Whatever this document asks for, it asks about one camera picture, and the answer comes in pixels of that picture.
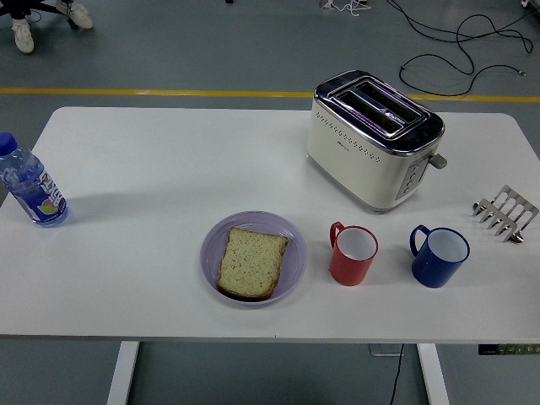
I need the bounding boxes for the bread slice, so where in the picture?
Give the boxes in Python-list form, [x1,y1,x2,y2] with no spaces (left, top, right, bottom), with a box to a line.
[216,226,290,302]

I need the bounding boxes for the black floor cable with plug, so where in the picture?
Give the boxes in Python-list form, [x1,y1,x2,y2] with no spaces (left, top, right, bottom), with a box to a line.
[398,13,528,99]

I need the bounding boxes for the clear bottle with blue cap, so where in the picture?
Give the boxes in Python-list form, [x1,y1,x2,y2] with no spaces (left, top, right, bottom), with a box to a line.
[0,131,70,229]

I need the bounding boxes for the blue cup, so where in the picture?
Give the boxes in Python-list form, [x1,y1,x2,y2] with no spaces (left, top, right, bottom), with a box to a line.
[409,224,471,289]

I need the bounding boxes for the black table control panel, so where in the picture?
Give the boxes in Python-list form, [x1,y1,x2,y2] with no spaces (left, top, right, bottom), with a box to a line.
[478,343,540,356]

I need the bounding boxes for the white floor cables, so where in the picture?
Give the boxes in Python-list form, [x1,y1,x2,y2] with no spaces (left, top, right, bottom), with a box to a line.
[319,0,373,19]

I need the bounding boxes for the person's white shoe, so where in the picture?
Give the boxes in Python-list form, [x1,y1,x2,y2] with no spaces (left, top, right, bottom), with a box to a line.
[11,19,35,54]
[56,0,95,30]

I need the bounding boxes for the white table leg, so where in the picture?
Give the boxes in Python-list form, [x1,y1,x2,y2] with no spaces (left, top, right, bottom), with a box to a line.
[417,343,451,405]
[105,340,141,405]

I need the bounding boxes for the black cable under table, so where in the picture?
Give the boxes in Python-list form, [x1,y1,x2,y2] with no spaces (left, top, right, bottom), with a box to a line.
[387,344,405,405]

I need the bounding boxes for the red cup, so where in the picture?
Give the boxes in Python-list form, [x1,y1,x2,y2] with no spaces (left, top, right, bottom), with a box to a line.
[329,221,380,287]

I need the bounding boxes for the purple round plate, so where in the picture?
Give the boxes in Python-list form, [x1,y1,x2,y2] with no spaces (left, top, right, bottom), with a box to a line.
[200,210,309,309]

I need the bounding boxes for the grey box under table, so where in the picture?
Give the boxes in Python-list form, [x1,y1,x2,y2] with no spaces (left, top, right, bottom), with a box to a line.
[370,343,405,358]

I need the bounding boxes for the metal toast rack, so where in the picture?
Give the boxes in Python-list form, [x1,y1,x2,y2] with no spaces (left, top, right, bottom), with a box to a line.
[471,184,540,245]

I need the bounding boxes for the cream and chrome toaster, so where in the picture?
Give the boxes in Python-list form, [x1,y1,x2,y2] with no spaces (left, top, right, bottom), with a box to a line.
[306,69,449,215]

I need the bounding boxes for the long black floor cable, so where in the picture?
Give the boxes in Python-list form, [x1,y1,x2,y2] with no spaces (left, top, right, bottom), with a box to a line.
[386,0,540,55]

